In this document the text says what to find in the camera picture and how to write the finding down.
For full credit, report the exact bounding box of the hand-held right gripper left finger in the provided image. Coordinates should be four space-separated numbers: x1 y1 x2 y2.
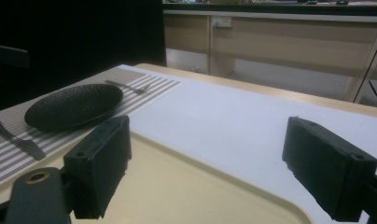
63 114 133 220

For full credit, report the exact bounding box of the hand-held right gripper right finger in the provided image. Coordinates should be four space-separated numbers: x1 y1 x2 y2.
281 116 377 223

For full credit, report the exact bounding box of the black textured plate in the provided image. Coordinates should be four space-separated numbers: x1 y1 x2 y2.
23 83 125 132

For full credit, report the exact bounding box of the black curtain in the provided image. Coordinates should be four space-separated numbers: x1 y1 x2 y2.
0 0 168 114

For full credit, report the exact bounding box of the dark metal knife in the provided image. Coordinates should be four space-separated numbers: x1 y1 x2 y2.
0 119 48 161

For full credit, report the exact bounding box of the dark metal fork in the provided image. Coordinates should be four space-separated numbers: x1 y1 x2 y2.
104 79 151 95

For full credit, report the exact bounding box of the beige plastic tray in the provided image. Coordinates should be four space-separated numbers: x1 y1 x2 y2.
0 130 314 224

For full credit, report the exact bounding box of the striped placemat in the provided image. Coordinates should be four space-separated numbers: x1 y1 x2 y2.
0 67 182 189

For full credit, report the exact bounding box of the metal stand leg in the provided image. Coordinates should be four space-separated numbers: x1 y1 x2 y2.
352 31 377 105

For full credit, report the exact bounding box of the black cable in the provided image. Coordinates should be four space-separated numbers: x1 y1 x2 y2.
368 79 377 110

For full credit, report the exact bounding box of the white wall socket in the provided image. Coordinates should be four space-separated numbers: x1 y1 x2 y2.
211 16 233 29

